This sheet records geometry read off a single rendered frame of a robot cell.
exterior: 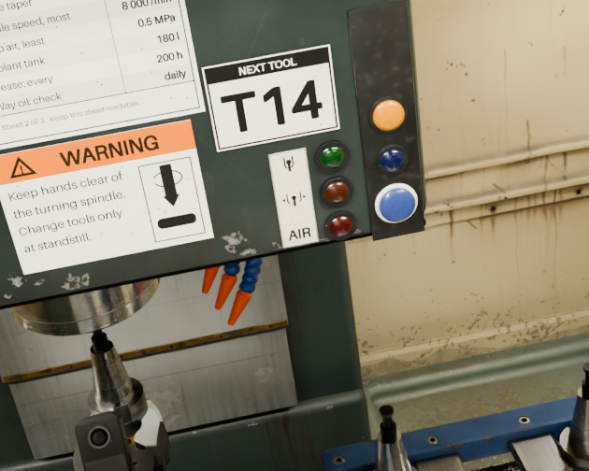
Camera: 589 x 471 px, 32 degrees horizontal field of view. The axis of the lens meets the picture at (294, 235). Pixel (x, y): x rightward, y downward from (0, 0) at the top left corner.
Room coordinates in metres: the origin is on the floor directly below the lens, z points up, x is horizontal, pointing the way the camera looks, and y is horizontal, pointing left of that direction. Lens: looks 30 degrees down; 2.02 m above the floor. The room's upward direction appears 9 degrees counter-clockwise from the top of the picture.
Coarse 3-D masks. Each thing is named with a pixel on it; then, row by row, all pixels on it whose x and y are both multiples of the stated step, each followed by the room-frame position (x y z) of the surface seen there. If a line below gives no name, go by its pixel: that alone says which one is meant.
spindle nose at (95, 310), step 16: (112, 288) 0.85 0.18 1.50; (128, 288) 0.86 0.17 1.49; (144, 288) 0.88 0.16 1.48; (32, 304) 0.85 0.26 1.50; (48, 304) 0.84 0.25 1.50; (64, 304) 0.84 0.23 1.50; (80, 304) 0.84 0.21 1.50; (96, 304) 0.84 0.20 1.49; (112, 304) 0.85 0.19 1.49; (128, 304) 0.86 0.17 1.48; (144, 304) 0.88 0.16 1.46; (16, 320) 0.88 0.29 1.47; (32, 320) 0.85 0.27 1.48; (48, 320) 0.84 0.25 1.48; (64, 320) 0.84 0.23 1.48; (80, 320) 0.84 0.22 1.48; (96, 320) 0.84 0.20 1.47; (112, 320) 0.85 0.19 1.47
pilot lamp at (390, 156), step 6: (390, 150) 0.74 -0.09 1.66; (396, 150) 0.74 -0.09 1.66; (384, 156) 0.74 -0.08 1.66; (390, 156) 0.73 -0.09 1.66; (396, 156) 0.73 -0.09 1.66; (402, 156) 0.74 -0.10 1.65; (384, 162) 0.73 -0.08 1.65; (390, 162) 0.73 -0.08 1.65; (396, 162) 0.73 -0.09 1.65; (402, 162) 0.74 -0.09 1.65; (384, 168) 0.74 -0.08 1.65; (390, 168) 0.73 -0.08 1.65; (396, 168) 0.74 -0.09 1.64
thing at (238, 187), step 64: (192, 0) 0.73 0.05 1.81; (256, 0) 0.73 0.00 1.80; (320, 0) 0.74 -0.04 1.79; (384, 0) 0.74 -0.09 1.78; (128, 128) 0.72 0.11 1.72; (256, 192) 0.73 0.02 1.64; (0, 256) 0.71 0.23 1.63; (128, 256) 0.72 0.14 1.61; (192, 256) 0.73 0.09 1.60; (256, 256) 0.74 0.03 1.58
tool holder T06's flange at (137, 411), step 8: (136, 384) 0.93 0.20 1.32; (136, 392) 0.92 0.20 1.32; (144, 392) 0.92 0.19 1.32; (88, 400) 0.92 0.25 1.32; (136, 400) 0.90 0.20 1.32; (144, 400) 0.91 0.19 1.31; (96, 408) 0.90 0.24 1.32; (104, 408) 0.90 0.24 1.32; (112, 408) 0.90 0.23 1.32; (120, 408) 0.90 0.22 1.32; (128, 408) 0.90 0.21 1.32; (136, 408) 0.90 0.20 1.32; (144, 408) 0.91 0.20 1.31; (128, 416) 0.90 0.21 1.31; (136, 416) 0.90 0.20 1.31
